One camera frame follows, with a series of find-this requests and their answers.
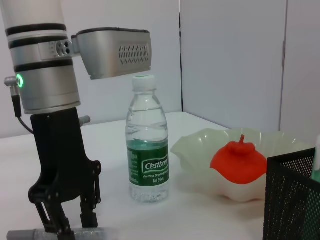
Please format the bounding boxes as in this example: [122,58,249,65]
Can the silver metal pen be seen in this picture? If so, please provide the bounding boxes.
[6,226,121,240]

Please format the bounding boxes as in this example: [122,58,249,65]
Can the black mesh pen holder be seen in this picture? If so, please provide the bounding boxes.
[262,147,320,240]

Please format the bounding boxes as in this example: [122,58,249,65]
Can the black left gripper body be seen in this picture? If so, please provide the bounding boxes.
[28,107,103,205]

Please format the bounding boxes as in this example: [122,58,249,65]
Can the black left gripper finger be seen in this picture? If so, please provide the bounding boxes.
[33,201,76,240]
[79,171,102,229]

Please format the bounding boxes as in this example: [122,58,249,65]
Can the pale green glass fruit plate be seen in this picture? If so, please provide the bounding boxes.
[170,127,316,203]

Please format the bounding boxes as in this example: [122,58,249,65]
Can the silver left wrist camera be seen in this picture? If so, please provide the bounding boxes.
[71,28,153,81]

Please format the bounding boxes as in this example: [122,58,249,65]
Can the clear green-label water bottle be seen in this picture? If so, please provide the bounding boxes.
[125,74,171,204]

